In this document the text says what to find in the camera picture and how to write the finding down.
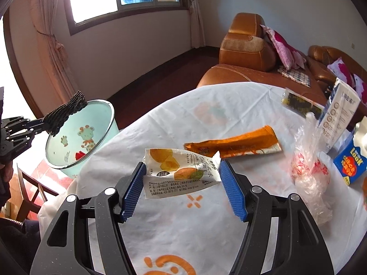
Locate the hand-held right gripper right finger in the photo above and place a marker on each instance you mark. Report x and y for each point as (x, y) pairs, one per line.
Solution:
(232, 189)

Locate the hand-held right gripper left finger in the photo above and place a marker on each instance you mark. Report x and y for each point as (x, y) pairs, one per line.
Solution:
(133, 189)

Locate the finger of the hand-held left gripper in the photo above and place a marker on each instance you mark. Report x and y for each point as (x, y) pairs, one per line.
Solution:
(21, 122)
(20, 143)

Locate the dark foam net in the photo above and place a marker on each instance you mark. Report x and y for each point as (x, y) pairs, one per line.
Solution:
(64, 114)

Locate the white wrapper yellow fruit print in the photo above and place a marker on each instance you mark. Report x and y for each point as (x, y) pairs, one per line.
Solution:
(177, 183)

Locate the light green cartoon waste bin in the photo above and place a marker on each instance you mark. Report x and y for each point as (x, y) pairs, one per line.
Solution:
(86, 126)

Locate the person's left hand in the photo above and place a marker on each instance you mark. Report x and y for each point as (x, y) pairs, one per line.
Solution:
(6, 173)

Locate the wooden chair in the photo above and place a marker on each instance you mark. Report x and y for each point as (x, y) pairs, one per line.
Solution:
(25, 183)

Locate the orange snack wrapper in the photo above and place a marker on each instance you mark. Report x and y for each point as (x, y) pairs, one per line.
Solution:
(243, 144)

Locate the clear red printed plastic bag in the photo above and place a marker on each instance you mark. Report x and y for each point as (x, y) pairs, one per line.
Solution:
(309, 177)

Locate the pink curtain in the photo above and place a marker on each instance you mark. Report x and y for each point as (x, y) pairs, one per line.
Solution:
(54, 34)

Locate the person's dark clothing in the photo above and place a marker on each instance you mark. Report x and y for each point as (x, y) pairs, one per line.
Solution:
(17, 243)

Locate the dark seaweed packet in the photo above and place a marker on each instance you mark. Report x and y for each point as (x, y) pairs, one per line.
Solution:
(298, 101)

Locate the brown leather chaise sofa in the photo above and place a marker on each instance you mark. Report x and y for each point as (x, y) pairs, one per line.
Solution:
(243, 74)

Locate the blue white gable carton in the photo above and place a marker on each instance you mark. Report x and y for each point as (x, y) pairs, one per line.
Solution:
(351, 163)

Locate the checked cloth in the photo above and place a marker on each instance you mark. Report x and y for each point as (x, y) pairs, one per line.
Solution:
(295, 76)

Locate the tall white blue carton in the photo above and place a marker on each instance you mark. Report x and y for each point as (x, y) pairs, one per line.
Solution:
(338, 111)

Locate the pink floral pillow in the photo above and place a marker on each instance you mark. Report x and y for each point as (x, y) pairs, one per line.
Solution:
(341, 70)
(361, 87)
(298, 59)
(282, 45)

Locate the pale curtain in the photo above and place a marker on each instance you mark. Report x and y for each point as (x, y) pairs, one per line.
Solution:
(196, 11)

